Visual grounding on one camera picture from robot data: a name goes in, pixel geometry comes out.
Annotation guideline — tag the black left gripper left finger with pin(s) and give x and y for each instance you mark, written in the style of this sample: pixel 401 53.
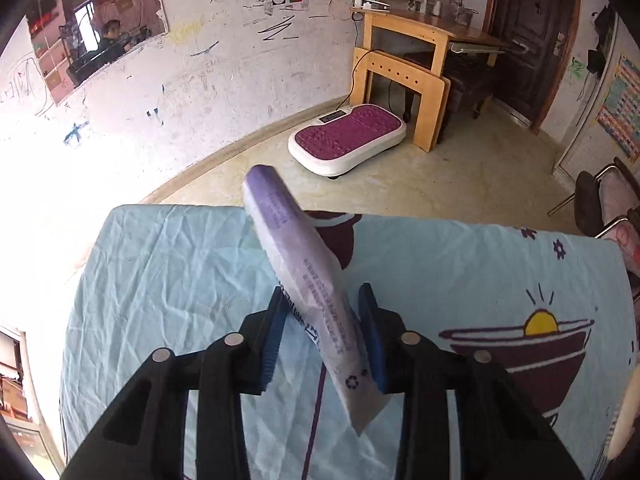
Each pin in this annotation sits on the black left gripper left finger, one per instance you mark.
pixel 141 434

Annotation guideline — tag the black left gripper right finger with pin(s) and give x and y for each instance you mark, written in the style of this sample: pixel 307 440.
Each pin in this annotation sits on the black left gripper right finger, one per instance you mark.
pixel 463 417

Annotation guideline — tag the purple white plastic package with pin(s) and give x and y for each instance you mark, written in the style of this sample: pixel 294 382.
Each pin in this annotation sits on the purple white plastic package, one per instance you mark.
pixel 309 252

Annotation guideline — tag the light blue patterned tablecloth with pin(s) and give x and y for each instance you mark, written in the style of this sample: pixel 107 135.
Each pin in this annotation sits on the light blue patterned tablecloth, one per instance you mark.
pixel 555 309

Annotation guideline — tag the dark brown armchair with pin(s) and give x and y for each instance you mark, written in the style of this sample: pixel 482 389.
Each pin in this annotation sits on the dark brown armchair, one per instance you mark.
pixel 587 207

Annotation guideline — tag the pink patterned cushion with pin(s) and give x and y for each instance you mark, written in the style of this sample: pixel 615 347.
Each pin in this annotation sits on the pink patterned cushion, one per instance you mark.
pixel 616 198

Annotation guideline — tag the purple white vibration platform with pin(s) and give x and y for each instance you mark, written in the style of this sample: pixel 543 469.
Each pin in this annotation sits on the purple white vibration platform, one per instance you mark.
pixel 336 143

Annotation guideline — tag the small wooden stool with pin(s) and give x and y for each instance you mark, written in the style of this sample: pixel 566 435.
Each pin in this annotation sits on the small wooden stool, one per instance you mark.
pixel 433 90

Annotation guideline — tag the dark piano bench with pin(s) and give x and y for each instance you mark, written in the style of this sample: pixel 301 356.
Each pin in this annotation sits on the dark piano bench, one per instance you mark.
pixel 472 82

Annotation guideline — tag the wooden desk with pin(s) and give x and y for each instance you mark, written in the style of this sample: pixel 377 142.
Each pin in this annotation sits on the wooden desk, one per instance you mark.
pixel 444 35

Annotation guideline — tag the dark brown entrance door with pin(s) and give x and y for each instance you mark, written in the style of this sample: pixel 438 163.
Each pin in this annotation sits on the dark brown entrance door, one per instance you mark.
pixel 537 36

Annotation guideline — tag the colourful wall poster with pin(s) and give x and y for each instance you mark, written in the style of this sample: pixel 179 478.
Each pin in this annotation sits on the colourful wall poster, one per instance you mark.
pixel 619 113

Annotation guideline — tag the wall mirror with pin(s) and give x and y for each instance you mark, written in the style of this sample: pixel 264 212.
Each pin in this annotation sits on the wall mirror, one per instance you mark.
pixel 73 39

